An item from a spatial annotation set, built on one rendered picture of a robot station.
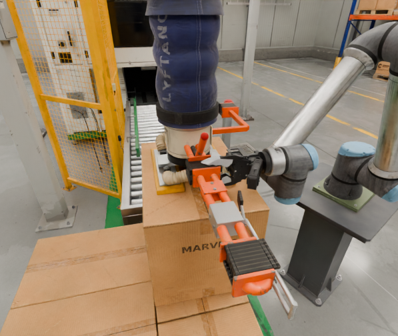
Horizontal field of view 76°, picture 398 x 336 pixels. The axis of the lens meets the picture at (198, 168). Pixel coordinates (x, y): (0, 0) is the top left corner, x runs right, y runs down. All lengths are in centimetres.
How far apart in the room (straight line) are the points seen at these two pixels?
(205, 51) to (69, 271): 116
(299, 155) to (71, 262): 118
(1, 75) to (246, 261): 195
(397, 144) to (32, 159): 226
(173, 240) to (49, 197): 179
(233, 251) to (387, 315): 175
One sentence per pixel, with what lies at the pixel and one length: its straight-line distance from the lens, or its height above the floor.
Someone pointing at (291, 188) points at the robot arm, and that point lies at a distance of 90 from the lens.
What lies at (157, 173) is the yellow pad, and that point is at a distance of 98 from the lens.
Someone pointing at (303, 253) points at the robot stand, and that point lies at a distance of 184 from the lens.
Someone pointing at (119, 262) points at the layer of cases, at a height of 54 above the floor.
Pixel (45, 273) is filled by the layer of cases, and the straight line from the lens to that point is 150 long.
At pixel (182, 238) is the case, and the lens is 82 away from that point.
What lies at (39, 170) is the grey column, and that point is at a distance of 236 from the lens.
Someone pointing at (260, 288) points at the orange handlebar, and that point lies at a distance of 47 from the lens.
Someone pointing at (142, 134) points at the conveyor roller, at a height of 53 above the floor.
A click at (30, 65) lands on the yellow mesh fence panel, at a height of 125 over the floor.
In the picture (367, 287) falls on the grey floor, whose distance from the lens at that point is 224.
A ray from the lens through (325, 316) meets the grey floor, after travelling 198.
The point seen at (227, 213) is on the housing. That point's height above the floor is 122.
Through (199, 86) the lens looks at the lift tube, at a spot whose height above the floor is 141.
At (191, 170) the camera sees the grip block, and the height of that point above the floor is 122.
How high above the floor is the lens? 160
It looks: 31 degrees down
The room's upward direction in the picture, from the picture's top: straight up
